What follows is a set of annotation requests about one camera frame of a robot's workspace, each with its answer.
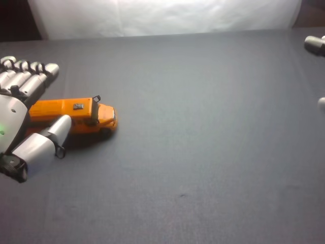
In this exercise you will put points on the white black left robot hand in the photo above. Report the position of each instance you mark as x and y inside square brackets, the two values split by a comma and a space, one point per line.
[38, 150]

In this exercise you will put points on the grey table cloth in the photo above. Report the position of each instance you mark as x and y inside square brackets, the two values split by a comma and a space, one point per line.
[193, 132]

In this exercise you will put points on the white backdrop sheet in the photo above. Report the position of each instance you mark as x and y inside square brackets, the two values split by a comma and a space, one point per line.
[162, 17]

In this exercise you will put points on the black curtain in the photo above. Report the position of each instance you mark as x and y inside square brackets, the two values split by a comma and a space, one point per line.
[312, 12]
[15, 20]

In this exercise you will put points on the yellow toy school bus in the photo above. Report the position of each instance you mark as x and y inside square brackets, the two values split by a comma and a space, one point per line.
[76, 106]

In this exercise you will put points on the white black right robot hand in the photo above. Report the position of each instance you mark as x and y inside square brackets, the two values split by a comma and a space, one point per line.
[314, 45]

